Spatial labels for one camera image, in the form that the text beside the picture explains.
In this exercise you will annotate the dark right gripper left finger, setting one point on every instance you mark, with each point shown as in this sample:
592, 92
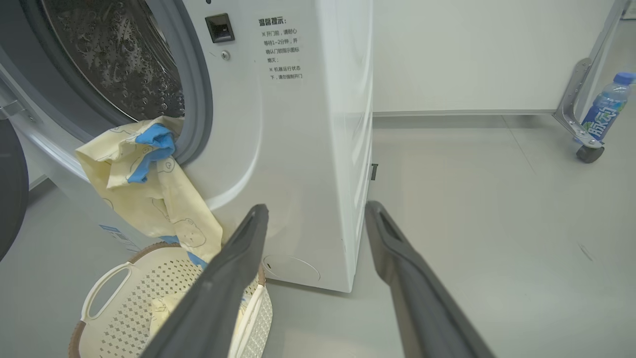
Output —
218, 298

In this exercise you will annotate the white partition panel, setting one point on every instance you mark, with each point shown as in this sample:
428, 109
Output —
472, 54

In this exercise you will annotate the white front-load washing machine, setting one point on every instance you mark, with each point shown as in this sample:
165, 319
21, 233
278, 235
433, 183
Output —
298, 149

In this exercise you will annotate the blue energy label sticker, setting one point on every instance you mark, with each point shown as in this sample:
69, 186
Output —
121, 238

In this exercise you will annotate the metal frame with caster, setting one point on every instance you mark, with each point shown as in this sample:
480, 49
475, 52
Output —
571, 109

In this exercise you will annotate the blue-label plastic drink bottle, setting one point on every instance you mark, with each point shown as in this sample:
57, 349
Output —
603, 112

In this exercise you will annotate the cream perforated laundry basket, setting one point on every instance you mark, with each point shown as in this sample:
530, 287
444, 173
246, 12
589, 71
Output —
134, 318

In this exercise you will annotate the black round glass washer door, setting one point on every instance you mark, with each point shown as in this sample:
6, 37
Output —
10, 189

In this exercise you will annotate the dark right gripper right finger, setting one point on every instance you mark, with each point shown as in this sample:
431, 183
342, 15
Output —
422, 308

